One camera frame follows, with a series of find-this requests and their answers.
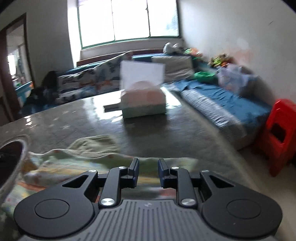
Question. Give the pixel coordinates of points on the dark wooden door frame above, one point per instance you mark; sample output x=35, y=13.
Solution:
x=2, y=69

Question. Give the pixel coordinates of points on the green framed window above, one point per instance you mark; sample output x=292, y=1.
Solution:
x=129, y=20

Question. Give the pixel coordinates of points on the teal blue sofa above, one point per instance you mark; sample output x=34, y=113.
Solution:
x=231, y=99

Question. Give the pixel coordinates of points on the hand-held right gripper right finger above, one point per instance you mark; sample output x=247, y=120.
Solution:
x=162, y=172

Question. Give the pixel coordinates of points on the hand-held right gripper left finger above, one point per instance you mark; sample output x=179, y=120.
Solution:
x=134, y=172

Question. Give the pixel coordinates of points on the red plastic stool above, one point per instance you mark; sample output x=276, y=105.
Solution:
x=282, y=111

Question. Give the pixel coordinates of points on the white plush toy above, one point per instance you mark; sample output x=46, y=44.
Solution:
x=171, y=48

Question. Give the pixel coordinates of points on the colourful toys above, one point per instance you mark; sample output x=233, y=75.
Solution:
x=193, y=53

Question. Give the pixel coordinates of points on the black bag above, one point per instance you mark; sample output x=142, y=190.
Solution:
x=48, y=81

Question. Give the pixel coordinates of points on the green plastic basin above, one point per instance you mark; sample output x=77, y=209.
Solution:
x=203, y=75

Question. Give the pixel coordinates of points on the clear plastic bag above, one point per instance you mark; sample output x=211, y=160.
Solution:
x=231, y=78

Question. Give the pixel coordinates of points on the butterfly print pillows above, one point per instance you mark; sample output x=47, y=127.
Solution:
x=76, y=83

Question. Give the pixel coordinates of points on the dark flat object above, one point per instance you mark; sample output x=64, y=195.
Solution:
x=112, y=107

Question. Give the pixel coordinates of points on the green patterned child's jacket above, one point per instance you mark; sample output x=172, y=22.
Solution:
x=69, y=162

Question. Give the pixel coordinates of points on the butterfly print pillow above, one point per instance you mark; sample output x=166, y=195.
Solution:
x=106, y=69

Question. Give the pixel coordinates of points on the grey cushion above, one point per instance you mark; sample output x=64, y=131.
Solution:
x=178, y=64

